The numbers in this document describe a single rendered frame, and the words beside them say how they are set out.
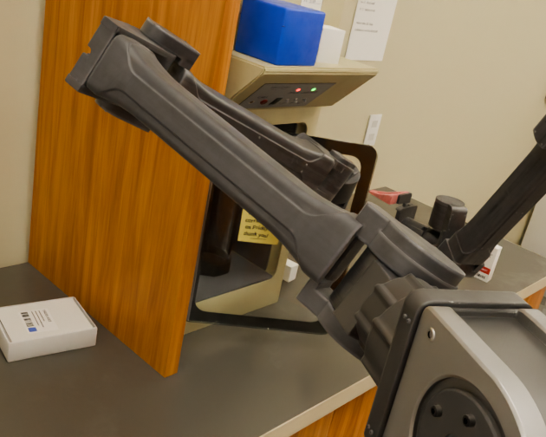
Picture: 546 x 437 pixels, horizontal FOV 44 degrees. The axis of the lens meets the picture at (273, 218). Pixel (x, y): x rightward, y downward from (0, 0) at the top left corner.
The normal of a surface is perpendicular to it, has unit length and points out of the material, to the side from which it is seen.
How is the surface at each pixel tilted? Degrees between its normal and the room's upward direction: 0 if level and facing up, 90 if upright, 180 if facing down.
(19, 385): 0
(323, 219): 72
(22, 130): 90
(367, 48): 90
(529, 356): 0
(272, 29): 90
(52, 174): 90
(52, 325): 0
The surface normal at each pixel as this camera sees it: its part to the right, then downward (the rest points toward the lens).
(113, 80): -0.38, -0.04
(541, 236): -0.67, 0.15
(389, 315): -0.67, -0.56
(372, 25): 0.71, 0.39
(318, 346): 0.19, -0.91
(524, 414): 0.29, -0.64
